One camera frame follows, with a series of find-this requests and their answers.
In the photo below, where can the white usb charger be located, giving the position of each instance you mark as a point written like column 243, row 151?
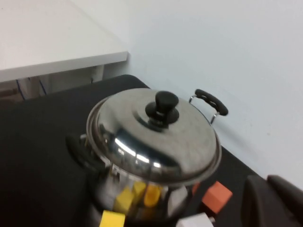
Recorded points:
column 194, row 221

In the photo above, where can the steel lid with black knob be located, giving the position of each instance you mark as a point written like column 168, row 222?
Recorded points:
column 165, row 151

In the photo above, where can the yellow foam cube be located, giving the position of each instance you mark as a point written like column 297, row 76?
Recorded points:
column 111, row 220

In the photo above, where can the white desk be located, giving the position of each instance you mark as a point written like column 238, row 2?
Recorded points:
column 47, row 35

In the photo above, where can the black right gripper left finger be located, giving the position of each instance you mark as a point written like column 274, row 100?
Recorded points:
column 258, row 203

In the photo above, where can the orange block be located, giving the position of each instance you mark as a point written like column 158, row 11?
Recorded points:
column 216, row 196

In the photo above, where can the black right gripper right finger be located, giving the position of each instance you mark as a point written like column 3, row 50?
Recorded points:
column 291, row 203

